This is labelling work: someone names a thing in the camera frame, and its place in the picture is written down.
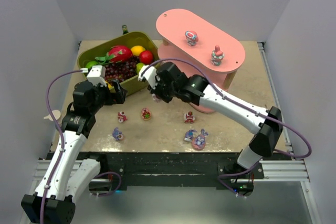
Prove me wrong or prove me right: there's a pink white figurine toy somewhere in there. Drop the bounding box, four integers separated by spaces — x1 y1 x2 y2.
152 94 162 102

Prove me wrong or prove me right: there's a pink oval figurine toy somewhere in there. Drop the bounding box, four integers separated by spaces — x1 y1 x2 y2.
185 30 199 46

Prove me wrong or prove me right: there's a pink hat figurine toy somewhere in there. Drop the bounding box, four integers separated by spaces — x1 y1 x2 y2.
211 45 224 66

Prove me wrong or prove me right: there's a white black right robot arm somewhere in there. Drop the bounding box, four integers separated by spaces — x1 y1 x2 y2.
138 62 283 170

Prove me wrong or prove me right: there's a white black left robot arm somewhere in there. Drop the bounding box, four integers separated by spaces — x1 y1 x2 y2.
21 80 127 223

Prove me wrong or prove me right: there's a pink three-tier shelf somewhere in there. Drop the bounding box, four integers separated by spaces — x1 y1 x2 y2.
155 8 246 114

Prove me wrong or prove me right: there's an olive green plastic basket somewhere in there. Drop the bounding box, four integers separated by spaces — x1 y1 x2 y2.
77 31 159 95

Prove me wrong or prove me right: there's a red white figurine toy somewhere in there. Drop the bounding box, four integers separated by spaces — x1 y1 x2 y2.
117 111 128 123

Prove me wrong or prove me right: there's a purple grape bunch toy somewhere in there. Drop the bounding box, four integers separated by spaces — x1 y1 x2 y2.
104 56 140 83

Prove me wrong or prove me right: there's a pink egg strawberry toy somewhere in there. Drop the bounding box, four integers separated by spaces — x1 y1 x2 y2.
141 108 152 121

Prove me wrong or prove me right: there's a red apple toy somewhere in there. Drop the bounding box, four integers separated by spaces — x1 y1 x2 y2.
139 50 154 65

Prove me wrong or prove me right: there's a green lime toy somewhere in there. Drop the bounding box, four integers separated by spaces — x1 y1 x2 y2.
85 61 99 69

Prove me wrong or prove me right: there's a green pear toy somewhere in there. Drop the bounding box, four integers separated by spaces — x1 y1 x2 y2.
136 62 145 74

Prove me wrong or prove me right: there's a purple elephant figurine toy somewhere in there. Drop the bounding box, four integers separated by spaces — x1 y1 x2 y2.
112 127 124 141

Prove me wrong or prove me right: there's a red bear figurine toy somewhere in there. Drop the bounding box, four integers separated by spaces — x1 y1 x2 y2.
184 111 195 123

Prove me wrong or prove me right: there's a red dragon fruit toy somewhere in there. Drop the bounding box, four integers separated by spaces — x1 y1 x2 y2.
95 45 133 64

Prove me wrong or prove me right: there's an orange fruit toy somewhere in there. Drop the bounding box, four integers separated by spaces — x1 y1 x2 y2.
131 45 145 57

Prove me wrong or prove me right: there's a green soap pump bottle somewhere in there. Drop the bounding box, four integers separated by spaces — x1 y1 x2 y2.
44 110 61 122

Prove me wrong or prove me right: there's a blue purple bunny toy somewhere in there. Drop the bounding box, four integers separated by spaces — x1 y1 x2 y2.
184 129 197 142

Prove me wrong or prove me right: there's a green glass bottle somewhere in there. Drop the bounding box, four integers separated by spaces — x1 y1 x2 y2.
122 25 129 35

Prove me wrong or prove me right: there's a purple bunny pink disc toy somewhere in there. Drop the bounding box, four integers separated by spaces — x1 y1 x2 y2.
192 129 208 151

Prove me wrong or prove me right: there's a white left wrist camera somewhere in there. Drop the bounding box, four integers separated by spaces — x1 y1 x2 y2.
80 65 107 87

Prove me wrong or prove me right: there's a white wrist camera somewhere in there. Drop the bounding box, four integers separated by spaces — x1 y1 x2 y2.
80 65 107 87
138 65 157 89

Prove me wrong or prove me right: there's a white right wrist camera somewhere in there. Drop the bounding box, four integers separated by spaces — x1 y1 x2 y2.
138 65 157 89

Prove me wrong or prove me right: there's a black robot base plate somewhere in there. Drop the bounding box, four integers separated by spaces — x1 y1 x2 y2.
77 152 264 196

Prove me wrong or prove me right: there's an aluminium frame rail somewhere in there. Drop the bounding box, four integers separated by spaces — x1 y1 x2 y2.
258 42 321 223

